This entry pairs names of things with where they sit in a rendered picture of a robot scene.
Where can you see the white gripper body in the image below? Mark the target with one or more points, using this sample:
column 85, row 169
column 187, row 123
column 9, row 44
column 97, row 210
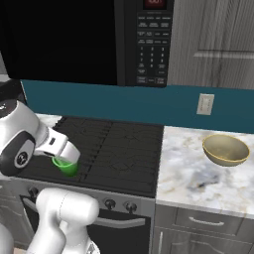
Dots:
column 70, row 151

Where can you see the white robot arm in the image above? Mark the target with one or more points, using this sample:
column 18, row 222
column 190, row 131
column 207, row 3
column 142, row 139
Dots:
column 23, row 132

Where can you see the green cup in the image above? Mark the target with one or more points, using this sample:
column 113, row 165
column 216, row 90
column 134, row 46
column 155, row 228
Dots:
column 68, row 168

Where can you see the tan bowl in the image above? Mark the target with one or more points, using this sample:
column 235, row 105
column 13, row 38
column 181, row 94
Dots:
column 226, row 152

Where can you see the black hob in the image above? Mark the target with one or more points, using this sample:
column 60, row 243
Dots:
column 122, row 155

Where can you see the black oven knob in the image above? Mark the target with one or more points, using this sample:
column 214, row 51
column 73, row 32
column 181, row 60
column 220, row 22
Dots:
column 33, row 192
column 109, row 203
column 131, row 207

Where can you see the grey base cupboard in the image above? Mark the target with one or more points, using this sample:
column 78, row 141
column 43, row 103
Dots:
column 10, row 211

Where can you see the black oven door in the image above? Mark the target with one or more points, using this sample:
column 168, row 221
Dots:
column 122, row 239

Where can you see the black microwave oven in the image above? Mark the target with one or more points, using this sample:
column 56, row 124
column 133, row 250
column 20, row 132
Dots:
column 66, row 39

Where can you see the grey drawer front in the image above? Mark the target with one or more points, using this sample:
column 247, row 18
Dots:
column 211, row 221

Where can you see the grey base cupboard door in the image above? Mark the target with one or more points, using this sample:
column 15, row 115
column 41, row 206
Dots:
column 205, row 243

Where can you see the white wall socket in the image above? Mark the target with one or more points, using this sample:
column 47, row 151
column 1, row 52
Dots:
column 205, row 104

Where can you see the grey wall cupboard door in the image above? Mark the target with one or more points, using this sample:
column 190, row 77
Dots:
column 215, row 43

